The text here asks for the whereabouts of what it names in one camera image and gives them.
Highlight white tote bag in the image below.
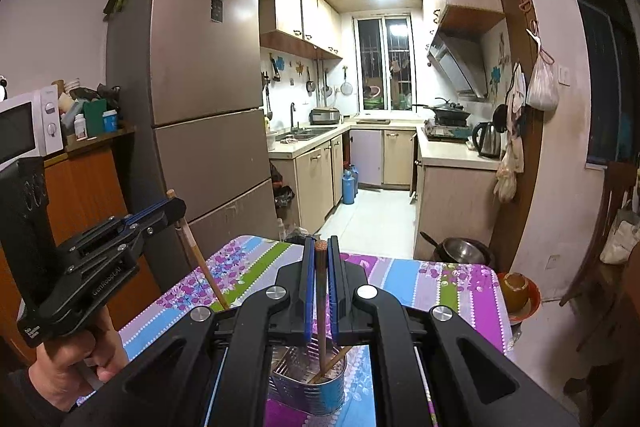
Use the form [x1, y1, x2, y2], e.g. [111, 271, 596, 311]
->
[600, 202, 640, 265]

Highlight wooden side cabinet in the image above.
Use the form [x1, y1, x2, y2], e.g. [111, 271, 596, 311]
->
[0, 126, 166, 358]

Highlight beige wall cabinet row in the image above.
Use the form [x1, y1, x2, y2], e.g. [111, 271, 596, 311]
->
[260, 0, 343, 60]

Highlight steel range hood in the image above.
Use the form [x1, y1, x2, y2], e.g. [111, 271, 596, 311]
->
[426, 31, 488, 102]

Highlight green box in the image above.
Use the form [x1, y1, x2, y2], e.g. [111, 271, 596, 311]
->
[82, 99, 108, 138]

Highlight person's left forearm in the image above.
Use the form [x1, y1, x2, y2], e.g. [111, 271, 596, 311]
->
[0, 364, 68, 427]

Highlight black wok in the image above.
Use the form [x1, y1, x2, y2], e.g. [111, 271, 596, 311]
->
[412, 98, 473, 122]

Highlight bronze refrigerator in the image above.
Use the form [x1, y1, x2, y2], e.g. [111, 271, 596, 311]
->
[102, 0, 281, 278]

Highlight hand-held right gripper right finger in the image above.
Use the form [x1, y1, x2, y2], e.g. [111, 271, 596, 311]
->
[326, 235, 581, 427]

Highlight orange bowl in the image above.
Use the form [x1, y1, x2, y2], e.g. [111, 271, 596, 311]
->
[497, 272, 542, 320]

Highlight gas stove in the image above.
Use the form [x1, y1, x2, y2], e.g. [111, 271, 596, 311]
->
[422, 117, 473, 142]

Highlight perforated metal utensil holder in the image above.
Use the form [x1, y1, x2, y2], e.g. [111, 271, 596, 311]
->
[267, 341, 349, 418]

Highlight stack of paper cups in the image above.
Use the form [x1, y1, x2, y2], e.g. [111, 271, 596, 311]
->
[62, 79, 82, 108]

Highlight floral striped tablecloth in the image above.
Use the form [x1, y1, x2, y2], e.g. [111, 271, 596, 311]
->
[75, 234, 513, 427]

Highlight white microwave oven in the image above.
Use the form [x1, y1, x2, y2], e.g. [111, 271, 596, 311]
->
[0, 88, 66, 165]

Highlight dark room window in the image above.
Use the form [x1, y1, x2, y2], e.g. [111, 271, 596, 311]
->
[562, 0, 640, 162]

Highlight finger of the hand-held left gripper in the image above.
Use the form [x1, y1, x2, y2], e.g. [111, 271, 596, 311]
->
[54, 201, 174, 260]
[62, 198, 187, 288]

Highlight kitchen window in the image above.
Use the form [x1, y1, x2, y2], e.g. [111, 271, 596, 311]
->
[354, 14, 413, 112]

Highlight dark brown wooden chopstick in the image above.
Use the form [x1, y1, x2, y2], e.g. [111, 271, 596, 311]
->
[314, 240, 329, 375]

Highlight beige window base cabinet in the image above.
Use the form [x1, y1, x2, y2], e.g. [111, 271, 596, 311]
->
[350, 127, 418, 191]

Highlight hanging beige mesh bag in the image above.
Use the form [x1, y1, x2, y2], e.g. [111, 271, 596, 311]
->
[494, 142, 525, 202]

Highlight wooden chair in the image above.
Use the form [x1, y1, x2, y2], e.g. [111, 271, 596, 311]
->
[560, 162, 640, 308]

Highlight hanging white plastic bag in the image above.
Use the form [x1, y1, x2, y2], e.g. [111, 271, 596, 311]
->
[526, 49, 560, 112]

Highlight light wooden chopstick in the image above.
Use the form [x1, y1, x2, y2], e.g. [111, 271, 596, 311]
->
[166, 189, 232, 312]
[306, 345, 354, 384]

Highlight steel electric kettle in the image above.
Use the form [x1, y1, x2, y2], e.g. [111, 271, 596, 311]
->
[472, 121, 503, 159]

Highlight person's left hand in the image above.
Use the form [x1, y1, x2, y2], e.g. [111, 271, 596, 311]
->
[27, 306, 131, 413]

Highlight steel kitchen sink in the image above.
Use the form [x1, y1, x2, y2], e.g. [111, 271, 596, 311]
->
[277, 128, 326, 144]

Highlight beige stove base cabinets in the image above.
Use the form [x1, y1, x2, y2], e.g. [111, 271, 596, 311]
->
[412, 127, 501, 260]

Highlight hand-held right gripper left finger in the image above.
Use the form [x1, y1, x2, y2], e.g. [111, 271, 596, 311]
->
[65, 236, 321, 427]

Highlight beige sink base cabinets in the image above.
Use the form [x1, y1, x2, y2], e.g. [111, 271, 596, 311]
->
[268, 129, 351, 235]

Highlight hanging white cloth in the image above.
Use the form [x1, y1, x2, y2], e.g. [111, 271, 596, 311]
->
[505, 64, 528, 108]

